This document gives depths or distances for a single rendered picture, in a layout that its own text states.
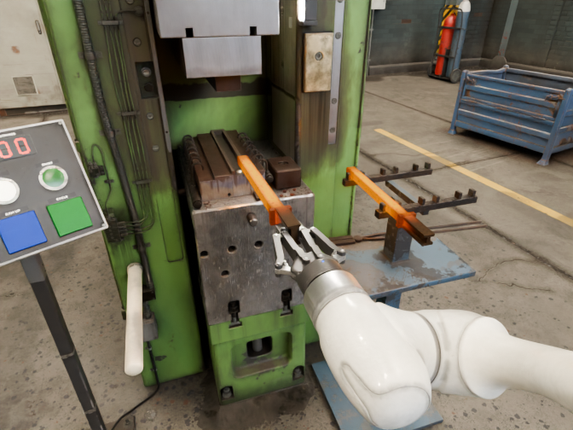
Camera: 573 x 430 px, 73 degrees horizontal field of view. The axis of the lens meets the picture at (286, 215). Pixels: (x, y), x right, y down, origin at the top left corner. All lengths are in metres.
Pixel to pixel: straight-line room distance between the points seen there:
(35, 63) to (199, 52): 5.43
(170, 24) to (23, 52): 5.43
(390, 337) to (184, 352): 1.36
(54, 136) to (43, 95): 5.43
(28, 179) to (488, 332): 0.94
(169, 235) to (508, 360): 1.12
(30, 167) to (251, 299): 0.76
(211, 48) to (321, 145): 0.53
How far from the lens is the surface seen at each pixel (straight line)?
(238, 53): 1.10
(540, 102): 4.56
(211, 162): 1.28
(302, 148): 1.37
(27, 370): 2.19
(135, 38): 1.22
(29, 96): 6.54
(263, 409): 1.75
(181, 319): 1.65
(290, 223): 0.73
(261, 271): 1.31
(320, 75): 1.31
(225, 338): 1.48
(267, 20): 1.11
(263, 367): 1.68
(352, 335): 0.50
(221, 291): 1.32
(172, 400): 1.84
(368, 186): 1.14
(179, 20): 1.07
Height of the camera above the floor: 1.46
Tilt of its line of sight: 30 degrees down
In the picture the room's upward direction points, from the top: straight up
